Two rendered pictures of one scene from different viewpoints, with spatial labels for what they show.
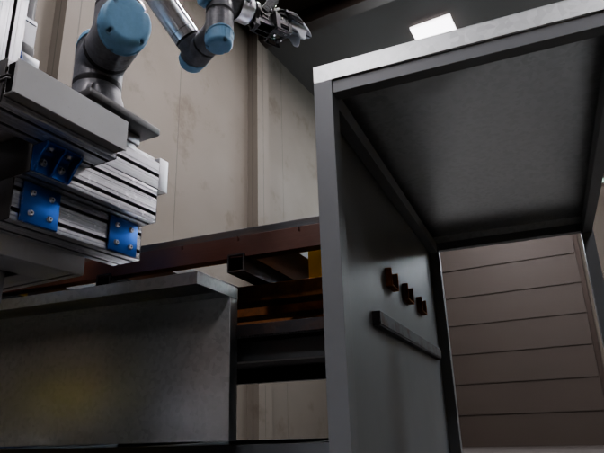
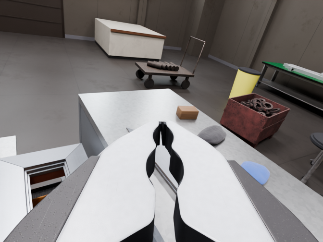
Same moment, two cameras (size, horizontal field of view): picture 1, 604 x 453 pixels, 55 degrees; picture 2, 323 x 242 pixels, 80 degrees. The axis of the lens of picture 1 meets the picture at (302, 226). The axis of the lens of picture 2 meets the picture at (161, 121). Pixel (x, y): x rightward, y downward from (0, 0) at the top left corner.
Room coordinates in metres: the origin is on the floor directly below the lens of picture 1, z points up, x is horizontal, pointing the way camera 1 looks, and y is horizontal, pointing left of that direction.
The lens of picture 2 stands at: (1.40, 0.06, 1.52)
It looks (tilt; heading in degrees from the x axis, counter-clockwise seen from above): 29 degrees down; 299
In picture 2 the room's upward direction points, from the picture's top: 12 degrees clockwise
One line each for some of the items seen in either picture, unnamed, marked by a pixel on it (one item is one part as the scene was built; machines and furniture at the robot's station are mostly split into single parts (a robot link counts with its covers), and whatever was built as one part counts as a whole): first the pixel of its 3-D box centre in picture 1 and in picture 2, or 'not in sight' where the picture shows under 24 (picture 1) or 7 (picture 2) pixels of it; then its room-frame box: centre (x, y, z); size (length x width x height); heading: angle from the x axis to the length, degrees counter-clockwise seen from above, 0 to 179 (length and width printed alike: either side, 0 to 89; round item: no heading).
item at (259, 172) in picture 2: not in sight; (254, 171); (1.36, -0.62, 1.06); 0.12 x 0.10 x 0.03; 86
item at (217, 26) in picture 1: (216, 33); not in sight; (1.29, 0.21, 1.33); 0.11 x 0.08 x 0.11; 37
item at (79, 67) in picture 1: (100, 61); not in sight; (1.22, 0.49, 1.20); 0.13 x 0.12 x 0.14; 37
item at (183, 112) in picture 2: not in sight; (187, 112); (1.75, -0.81, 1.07); 0.10 x 0.06 x 0.05; 53
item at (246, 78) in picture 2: not in sight; (242, 86); (2.11, -4.52, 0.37); 0.48 x 0.47 x 0.75; 152
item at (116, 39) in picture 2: not in sight; (127, 39); (6.33, -5.19, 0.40); 2.20 x 1.74 x 0.81; 152
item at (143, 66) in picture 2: not in sight; (167, 60); (3.72, -3.78, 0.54); 1.32 x 0.77 x 1.09; 62
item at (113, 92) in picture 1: (95, 103); not in sight; (1.22, 0.50, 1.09); 0.15 x 0.15 x 0.10
